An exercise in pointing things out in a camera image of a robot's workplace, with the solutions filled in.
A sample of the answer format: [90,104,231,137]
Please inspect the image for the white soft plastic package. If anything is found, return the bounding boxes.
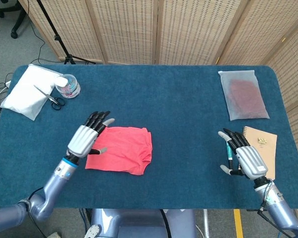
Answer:
[0,63,64,121]

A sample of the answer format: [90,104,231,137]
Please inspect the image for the kraft spiral notebook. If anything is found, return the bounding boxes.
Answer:
[242,125,278,179]

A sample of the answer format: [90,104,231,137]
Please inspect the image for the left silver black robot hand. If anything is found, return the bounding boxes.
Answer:
[67,111,115,159]

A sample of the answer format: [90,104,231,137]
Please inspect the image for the thick black torso cable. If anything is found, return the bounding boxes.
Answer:
[160,209,171,238]

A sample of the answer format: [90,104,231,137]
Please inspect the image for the wicker folding screen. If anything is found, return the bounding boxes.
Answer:
[18,0,298,238]

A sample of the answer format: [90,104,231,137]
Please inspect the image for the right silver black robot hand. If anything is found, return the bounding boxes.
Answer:
[218,128,268,180]

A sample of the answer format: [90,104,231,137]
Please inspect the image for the black-handled steel scissors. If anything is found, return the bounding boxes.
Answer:
[33,84,66,111]

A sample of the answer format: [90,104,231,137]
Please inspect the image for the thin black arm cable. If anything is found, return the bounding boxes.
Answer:
[26,187,48,238]

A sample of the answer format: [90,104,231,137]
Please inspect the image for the clear jar of colourful clips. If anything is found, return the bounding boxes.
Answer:
[55,73,81,99]

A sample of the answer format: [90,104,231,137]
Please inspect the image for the black office chair base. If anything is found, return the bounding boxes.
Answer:
[0,0,27,39]

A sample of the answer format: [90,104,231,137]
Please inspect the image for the white round perforated bracket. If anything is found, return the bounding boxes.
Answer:
[85,224,102,238]

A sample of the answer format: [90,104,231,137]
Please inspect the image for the blue carpet table cover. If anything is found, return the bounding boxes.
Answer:
[0,64,298,210]

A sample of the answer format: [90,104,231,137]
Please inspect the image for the red sleeveless t-shirt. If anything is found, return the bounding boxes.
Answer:
[85,126,153,176]

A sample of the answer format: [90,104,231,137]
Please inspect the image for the silver metal table leg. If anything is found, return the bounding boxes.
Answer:
[203,209,211,238]

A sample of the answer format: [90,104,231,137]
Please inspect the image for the frosted bag with red garment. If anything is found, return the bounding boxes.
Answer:
[218,70,270,121]

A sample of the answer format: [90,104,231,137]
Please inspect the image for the black tripod stand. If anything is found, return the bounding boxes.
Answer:
[36,0,96,65]

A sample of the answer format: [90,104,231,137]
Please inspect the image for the blue-grey robot torso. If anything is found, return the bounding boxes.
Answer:
[90,208,197,238]

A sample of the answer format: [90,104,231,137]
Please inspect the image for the green white marker pen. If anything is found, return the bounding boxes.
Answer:
[225,141,234,169]

